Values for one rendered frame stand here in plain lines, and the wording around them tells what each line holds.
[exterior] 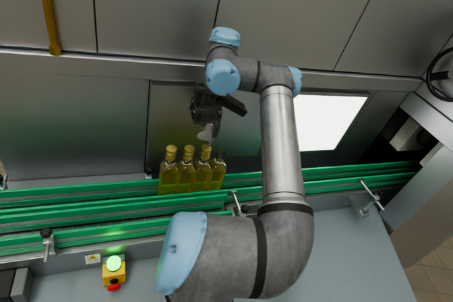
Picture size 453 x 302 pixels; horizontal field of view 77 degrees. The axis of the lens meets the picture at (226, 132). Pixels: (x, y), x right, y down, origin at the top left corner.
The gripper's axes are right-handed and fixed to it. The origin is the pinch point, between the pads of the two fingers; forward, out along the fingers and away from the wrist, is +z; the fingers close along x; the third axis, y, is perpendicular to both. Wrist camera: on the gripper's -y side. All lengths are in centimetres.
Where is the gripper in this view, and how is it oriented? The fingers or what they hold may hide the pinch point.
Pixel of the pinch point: (209, 137)
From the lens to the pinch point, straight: 92.4
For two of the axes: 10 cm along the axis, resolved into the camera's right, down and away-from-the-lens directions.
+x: 2.8, 6.6, -7.0
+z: -2.2, 7.5, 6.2
